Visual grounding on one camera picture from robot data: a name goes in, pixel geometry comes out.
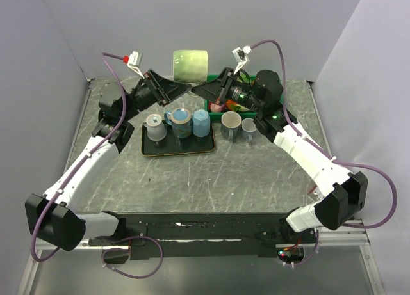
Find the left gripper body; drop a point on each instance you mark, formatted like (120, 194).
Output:
(149, 93)

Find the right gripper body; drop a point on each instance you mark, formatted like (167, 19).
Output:
(232, 89)

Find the light green mug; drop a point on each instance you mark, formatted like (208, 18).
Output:
(190, 66)

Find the large grey faceted mug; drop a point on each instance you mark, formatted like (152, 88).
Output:
(230, 125)

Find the small grey-blue mug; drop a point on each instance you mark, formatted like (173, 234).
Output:
(249, 131)

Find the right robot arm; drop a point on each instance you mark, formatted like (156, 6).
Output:
(342, 193)

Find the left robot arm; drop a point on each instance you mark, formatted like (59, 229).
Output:
(52, 216)

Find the blue patterned mug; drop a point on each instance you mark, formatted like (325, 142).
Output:
(180, 120)

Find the light blue faceted mug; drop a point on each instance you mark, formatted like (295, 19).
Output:
(201, 123)

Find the frosted grey mug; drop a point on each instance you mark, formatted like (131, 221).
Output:
(156, 130)

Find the small orange toy vegetable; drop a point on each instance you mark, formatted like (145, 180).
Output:
(232, 106)

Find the green plastic crate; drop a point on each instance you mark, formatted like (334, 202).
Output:
(213, 116)

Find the purple toy onion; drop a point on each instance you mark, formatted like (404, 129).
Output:
(215, 108)

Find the black serving tray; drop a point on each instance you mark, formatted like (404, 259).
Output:
(171, 145)

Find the small packaged card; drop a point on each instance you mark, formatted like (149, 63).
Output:
(314, 193)

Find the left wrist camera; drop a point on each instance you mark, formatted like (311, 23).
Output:
(133, 63)

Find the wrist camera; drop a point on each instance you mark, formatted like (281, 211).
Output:
(241, 56)
(133, 63)

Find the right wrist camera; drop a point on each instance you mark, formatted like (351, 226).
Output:
(241, 56)

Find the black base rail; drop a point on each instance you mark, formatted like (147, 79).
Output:
(149, 235)

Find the aluminium frame rail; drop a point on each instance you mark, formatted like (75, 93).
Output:
(352, 234)

